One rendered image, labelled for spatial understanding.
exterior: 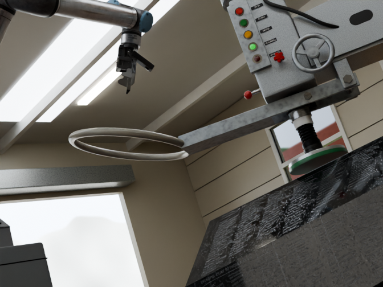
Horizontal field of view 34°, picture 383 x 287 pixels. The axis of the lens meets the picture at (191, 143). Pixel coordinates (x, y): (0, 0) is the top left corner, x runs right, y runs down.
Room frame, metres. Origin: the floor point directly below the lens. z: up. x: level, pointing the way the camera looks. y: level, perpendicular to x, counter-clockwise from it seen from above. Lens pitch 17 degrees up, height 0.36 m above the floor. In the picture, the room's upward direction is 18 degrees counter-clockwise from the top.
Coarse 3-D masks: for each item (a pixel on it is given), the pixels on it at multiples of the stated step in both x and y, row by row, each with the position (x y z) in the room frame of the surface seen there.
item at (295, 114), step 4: (308, 104) 2.20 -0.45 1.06; (312, 104) 2.25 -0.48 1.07; (296, 108) 2.19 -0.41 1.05; (300, 108) 2.18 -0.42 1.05; (304, 108) 2.19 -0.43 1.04; (308, 108) 2.20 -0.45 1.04; (288, 112) 2.21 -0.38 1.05; (292, 112) 2.20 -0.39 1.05; (296, 112) 2.19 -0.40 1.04; (300, 112) 2.18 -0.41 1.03; (304, 112) 2.19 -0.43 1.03; (308, 112) 2.19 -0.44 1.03; (292, 116) 2.20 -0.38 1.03; (296, 116) 2.19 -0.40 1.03; (300, 116) 2.19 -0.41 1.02; (292, 120) 2.21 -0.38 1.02
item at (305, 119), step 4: (304, 116) 2.19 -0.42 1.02; (308, 116) 2.20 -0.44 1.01; (296, 120) 2.20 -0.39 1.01; (300, 120) 2.19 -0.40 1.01; (304, 120) 2.19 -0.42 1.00; (308, 120) 2.19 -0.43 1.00; (312, 120) 2.22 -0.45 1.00; (296, 124) 2.20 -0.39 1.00; (300, 124) 2.19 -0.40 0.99; (296, 128) 2.21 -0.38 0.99
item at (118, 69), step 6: (120, 48) 2.50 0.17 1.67; (126, 48) 2.50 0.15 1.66; (132, 48) 2.51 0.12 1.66; (120, 54) 2.51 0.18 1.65; (126, 54) 2.51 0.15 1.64; (120, 60) 2.48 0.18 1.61; (126, 60) 2.49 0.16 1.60; (132, 60) 2.50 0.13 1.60; (120, 66) 2.48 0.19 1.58; (126, 66) 2.50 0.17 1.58
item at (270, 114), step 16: (336, 80) 2.13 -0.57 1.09; (288, 96) 2.17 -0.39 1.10; (304, 96) 2.15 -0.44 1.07; (320, 96) 2.15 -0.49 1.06; (336, 96) 2.24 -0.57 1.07; (352, 96) 2.24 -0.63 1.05; (256, 112) 2.19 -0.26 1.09; (272, 112) 2.18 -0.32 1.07; (208, 128) 2.23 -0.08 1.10; (224, 128) 2.22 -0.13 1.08; (240, 128) 2.22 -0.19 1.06; (256, 128) 2.28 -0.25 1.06; (192, 144) 2.24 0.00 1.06; (208, 144) 2.30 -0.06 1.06
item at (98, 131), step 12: (84, 132) 2.14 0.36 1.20; (96, 132) 2.12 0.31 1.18; (108, 132) 2.11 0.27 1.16; (120, 132) 2.10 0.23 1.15; (132, 132) 2.11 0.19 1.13; (144, 132) 2.12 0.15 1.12; (72, 144) 2.31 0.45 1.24; (84, 144) 2.41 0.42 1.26; (180, 144) 2.23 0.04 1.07; (108, 156) 2.53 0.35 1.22; (120, 156) 2.55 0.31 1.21; (132, 156) 2.56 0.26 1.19; (144, 156) 2.56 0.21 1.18; (156, 156) 2.55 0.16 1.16; (168, 156) 2.52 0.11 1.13; (180, 156) 2.46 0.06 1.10
